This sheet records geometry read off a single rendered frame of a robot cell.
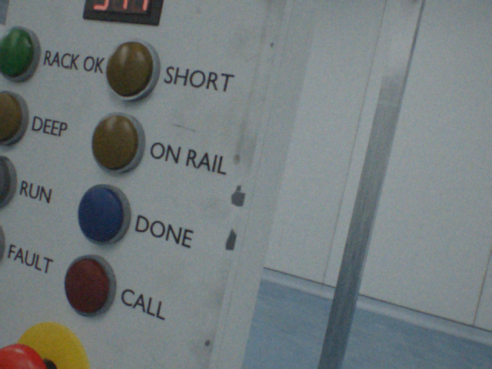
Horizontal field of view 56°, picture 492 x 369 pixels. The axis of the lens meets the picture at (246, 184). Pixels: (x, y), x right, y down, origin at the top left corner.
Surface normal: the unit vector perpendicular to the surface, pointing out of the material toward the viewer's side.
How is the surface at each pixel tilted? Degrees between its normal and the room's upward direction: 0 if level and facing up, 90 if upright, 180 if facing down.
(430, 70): 90
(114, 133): 87
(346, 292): 90
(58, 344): 90
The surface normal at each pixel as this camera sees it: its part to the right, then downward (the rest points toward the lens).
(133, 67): -0.36, -0.03
